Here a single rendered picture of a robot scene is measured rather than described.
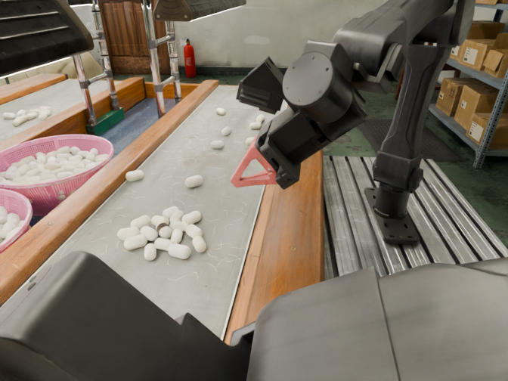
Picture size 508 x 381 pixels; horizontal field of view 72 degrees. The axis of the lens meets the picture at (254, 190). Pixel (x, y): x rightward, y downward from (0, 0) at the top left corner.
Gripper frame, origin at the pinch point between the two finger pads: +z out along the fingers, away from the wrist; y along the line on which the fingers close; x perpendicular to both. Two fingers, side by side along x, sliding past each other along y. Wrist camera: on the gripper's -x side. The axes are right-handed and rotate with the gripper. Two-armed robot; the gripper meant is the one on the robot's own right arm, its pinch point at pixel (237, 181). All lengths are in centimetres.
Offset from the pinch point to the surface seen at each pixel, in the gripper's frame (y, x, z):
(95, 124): -55, -27, 53
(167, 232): 1.0, 0.2, 15.5
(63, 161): -23, -22, 43
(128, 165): -19.7, -11.2, 27.7
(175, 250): 5.2, 2.0, 13.2
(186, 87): -99, -18, 40
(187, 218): -3.2, 1.4, 13.7
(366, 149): -216, 101, 12
